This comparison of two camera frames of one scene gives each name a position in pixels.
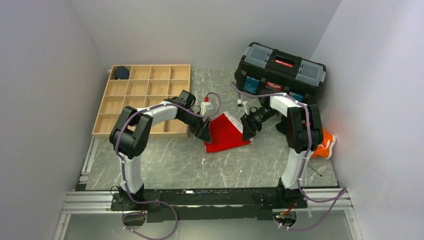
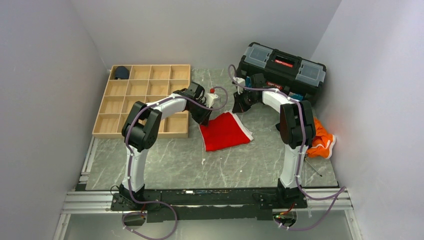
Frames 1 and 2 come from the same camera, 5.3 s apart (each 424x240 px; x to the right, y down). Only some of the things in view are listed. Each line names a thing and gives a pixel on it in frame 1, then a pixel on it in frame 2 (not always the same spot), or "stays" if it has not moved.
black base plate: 206,205 stays
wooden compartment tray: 141,86 stays
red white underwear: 226,132 stays
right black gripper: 249,131 → 239,107
